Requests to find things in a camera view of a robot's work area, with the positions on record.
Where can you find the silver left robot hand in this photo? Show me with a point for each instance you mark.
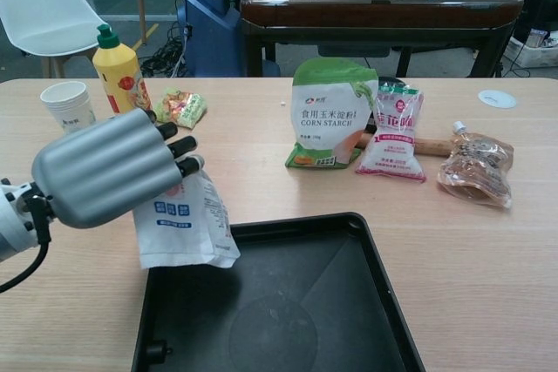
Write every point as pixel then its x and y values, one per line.
pixel 104 167

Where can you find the white sugar bag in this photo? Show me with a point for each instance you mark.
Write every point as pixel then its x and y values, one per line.
pixel 183 232

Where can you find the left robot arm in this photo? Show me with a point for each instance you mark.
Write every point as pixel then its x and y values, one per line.
pixel 13 224

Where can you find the green snack packet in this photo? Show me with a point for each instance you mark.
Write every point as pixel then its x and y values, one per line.
pixel 183 106

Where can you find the black plastic tray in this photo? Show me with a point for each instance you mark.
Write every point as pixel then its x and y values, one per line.
pixel 279 302

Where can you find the white paper cup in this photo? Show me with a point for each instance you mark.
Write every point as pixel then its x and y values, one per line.
pixel 67 104

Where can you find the yellow bottle green cap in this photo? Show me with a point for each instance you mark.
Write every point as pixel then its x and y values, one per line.
pixel 117 71

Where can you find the white chair wooden legs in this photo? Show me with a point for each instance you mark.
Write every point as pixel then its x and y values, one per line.
pixel 39 6

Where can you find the blue machine base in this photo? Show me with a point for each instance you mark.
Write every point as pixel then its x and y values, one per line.
pixel 213 19

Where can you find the green white corn starch bag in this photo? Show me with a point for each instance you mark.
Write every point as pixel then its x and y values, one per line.
pixel 327 119

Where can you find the pink white salt bag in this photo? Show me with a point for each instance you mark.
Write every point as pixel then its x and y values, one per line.
pixel 394 141

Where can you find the dark brown mahjong table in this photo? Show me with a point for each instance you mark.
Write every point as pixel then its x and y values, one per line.
pixel 379 10

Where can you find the brown sauce spout pouch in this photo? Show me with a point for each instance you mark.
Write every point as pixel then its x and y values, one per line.
pixel 477 167

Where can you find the white round table grommet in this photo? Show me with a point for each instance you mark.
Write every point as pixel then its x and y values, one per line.
pixel 497 99

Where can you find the white cardboard box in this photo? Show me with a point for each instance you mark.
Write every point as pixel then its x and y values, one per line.
pixel 534 52

